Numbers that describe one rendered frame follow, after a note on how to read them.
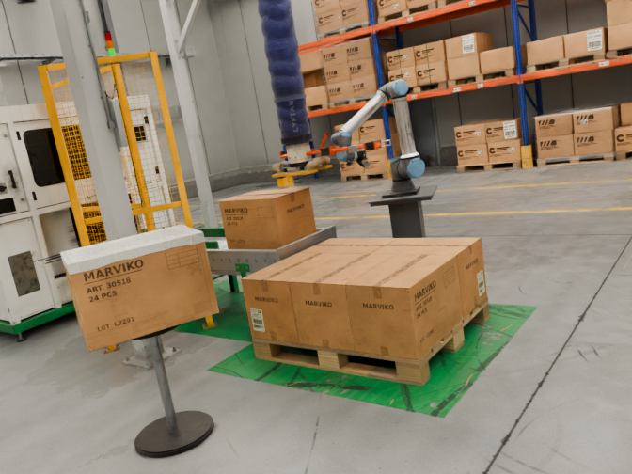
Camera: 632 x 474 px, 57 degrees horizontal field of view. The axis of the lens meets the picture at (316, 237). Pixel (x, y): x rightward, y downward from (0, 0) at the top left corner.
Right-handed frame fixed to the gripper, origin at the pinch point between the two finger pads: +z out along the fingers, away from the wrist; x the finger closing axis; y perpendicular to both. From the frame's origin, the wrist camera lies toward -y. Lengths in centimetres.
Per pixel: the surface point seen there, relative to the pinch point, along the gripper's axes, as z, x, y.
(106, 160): -168, 25, -86
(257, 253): -81, -53, -61
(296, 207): -52, -26, -38
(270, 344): -113, -118, -40
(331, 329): -117, -119, 14
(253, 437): -182, -159, 2
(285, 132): -74, 20, -12
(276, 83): -82, 51, -1
